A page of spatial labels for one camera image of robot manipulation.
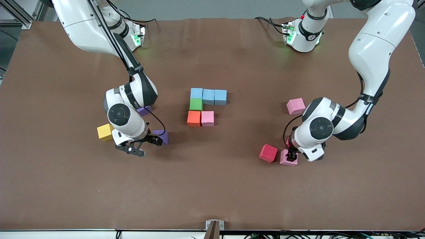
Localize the light pink dimpled foam cube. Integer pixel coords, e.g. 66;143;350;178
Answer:
280;149;298;166

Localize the orange foam cube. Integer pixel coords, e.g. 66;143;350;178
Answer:
187;111;202;127

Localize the yellow foam cube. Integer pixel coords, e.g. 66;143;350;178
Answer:
97;123;115;142

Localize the brown table mat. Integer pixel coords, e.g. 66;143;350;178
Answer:
0;17;425;231

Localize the gray metal mounting bracket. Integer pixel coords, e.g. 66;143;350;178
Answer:
206;220;225;231

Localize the brown camera pole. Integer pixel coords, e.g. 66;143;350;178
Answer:
203;221;221;239

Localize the white table edge rail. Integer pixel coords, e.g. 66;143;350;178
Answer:
0;229;425;239

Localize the aluminium frame post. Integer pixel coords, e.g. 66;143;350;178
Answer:
398;0;425;26
0;0;33;30

